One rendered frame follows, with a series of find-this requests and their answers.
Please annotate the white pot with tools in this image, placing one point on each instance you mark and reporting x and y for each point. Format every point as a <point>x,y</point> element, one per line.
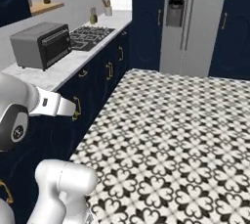
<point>108,10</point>

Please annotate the black gas hob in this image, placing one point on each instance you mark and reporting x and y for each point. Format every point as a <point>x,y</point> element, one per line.
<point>91,35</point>

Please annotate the navy base cupboard run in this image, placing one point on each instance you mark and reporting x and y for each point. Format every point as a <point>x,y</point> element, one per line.
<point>94,78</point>

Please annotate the grey toaster oven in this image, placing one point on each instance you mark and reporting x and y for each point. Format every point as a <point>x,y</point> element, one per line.
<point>35,43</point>

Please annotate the silver fridge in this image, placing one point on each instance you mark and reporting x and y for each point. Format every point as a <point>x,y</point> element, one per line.
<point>198,22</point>

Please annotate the olive green bottle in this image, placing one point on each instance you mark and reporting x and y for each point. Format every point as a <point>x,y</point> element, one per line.
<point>93,16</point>

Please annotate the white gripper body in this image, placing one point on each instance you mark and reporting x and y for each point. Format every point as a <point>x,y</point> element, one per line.
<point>63,106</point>

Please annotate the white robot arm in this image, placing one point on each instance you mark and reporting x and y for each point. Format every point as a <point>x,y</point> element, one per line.
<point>63,182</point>

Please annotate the navy tall cupboard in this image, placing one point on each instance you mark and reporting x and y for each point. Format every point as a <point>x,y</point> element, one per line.
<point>143,22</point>
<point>232,29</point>

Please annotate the grey fridge water dispenser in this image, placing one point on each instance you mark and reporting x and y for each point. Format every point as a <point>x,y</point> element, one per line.
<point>175,12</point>

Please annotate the wooden wall shelf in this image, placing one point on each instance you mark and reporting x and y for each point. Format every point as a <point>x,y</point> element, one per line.
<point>45,7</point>

